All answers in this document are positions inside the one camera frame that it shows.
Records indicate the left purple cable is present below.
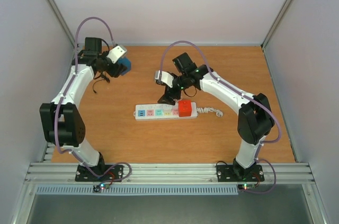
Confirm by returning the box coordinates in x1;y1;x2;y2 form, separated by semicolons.
53;16;132;182

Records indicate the white coiled power cord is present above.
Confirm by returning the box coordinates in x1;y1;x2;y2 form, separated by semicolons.
197;107;225;119

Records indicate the red cube socket adapter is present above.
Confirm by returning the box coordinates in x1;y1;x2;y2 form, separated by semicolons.
178;100;192;117

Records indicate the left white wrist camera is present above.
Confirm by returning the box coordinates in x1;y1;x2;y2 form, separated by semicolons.
107;45;127;64

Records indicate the grey slotted cable duct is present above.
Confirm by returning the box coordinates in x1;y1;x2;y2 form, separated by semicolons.
36;184;238;196

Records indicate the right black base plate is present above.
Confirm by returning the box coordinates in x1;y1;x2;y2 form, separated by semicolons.
216;164;265;182

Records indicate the black plug adapter with cable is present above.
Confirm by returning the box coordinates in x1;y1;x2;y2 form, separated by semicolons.
92;72;111;94

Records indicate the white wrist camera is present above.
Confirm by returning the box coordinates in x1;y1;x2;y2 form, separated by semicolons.
154;70;174;88
107;45;127;64

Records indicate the blue cube socket adapter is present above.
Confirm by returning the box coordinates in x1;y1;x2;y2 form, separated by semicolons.
117;57;131;72

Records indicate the left small circuit board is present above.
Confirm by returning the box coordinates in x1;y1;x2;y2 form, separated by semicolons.
92;183;110;193

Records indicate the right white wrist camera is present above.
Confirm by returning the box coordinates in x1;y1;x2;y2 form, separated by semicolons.
154;70;174;88

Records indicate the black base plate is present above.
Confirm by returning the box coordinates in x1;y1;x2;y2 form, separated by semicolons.
216;164;265;182
75;165;124;182

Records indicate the small circuit board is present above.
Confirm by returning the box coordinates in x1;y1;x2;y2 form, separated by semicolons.
92;183;110;193
238;183;257;191

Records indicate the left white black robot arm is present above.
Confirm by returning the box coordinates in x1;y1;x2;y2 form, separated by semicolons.
39;37;131;181

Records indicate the aluminium front rail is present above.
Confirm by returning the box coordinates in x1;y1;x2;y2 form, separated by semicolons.
24;163;315;185

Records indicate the white power strip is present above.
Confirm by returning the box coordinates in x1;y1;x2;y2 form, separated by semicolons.
133;102;198;121

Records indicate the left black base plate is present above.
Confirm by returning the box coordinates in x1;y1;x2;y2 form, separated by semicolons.
75;165;124;182

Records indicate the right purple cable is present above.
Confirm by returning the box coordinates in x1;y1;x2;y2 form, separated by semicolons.
160;40;282;195

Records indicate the purple cable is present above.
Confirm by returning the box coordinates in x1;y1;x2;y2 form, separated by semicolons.
160;40;282;195
53;16;132;182

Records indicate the right small circuit board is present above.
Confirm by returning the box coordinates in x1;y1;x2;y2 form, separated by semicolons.
238;183;257;191

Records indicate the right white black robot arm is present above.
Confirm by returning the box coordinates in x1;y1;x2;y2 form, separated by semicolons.
154;52;278;180

